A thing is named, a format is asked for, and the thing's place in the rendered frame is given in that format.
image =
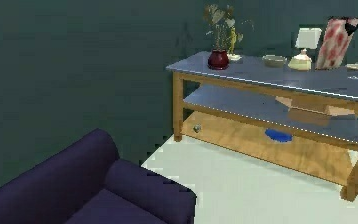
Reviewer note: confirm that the dark purple sofa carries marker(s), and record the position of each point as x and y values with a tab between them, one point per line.
97	186

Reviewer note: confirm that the small grey round object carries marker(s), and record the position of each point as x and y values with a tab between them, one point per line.
197	128

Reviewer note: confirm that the house plant in red pot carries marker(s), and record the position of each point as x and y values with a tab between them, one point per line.
218	58

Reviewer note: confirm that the small yellow statuette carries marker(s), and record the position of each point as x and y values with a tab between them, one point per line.
233	50

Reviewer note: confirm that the blue flat dish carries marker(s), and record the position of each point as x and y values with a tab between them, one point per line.
278	135

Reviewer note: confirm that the grey-green bowl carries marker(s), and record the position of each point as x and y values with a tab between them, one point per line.
274	61

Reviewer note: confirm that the open cardboard box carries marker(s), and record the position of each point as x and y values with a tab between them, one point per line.
307	111

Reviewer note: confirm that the wooden table with grey shelves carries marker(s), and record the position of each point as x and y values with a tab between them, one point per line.
307	83

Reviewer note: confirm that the cream table lamp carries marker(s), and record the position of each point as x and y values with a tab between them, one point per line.
302	61

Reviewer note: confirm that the small cream dish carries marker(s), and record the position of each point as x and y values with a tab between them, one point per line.
355	66

